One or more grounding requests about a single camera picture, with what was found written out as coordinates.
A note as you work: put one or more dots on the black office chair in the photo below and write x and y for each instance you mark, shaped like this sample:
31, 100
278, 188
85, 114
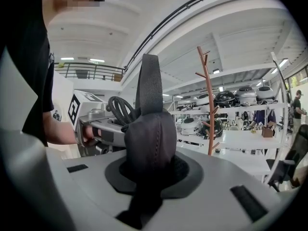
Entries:
296, 148

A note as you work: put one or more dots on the black fabric bag with strap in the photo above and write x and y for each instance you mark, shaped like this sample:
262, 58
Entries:
149, 138

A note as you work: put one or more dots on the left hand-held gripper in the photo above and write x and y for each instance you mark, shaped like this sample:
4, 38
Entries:
84, 100

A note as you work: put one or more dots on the silver dome shell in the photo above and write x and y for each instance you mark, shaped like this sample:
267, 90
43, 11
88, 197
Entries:
264, 94
245, 95

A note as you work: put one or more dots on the person's left hand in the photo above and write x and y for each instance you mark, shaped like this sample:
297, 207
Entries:
91, 135

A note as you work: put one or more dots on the brown box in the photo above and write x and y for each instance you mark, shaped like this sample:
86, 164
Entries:
267, 132

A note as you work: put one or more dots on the black metal railing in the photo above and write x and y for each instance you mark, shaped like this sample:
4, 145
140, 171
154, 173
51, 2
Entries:
91, 70

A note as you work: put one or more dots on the black dome shell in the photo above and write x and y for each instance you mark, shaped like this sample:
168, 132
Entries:
225, 98
216, 127

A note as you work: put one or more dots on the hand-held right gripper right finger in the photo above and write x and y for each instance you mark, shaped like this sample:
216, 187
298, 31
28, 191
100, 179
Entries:
211, 201

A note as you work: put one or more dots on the ceiling light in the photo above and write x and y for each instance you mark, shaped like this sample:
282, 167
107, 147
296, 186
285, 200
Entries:
67, 58
280, 66
96, 60

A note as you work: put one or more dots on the white dome shell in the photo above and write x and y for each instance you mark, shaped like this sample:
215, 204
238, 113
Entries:
190, 126
204, 100

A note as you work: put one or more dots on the black ceiling track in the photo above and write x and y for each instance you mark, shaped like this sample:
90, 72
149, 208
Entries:
168, 17

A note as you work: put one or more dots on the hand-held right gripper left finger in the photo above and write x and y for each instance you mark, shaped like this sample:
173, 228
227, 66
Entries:
91, 189

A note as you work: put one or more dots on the white metal shelf rack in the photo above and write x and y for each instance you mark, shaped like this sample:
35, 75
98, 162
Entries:
240, 109

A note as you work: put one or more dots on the person in black shirt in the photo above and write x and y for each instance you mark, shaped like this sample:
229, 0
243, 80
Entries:
29, 32

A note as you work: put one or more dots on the person's left forearm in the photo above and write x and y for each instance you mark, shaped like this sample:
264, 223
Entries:
60, 131

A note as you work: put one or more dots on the brown wooden coat stand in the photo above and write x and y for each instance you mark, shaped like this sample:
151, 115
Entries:
211, 138

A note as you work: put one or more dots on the person's head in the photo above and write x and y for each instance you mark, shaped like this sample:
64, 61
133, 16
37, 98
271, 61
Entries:
62, 1

